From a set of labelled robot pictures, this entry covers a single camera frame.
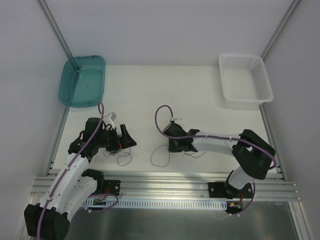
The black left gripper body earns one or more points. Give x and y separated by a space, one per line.
120 141

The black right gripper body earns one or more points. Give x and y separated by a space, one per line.
173 137

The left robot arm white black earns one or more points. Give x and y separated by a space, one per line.
51 217

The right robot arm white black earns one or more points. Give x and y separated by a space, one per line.
254 155

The teal plastic bin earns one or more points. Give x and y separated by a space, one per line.
82 82

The white perforated plastic basket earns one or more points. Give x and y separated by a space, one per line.
244 80

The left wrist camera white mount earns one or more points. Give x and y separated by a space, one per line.
109 119

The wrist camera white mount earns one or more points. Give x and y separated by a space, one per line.
109 119
175 120

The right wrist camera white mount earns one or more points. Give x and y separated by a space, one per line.
175 120

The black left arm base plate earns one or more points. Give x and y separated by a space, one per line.
112 187

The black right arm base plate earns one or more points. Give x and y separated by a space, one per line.
223 190

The white slotted cable duct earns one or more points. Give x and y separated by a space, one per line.
176 204

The aluminium mounting rail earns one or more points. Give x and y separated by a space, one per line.
194 186

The left aluminium frame post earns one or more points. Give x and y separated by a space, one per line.
55 28

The aluminium frame post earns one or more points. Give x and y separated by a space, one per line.
280 28
55 28

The right aluminium frame post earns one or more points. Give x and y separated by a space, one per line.
280 28

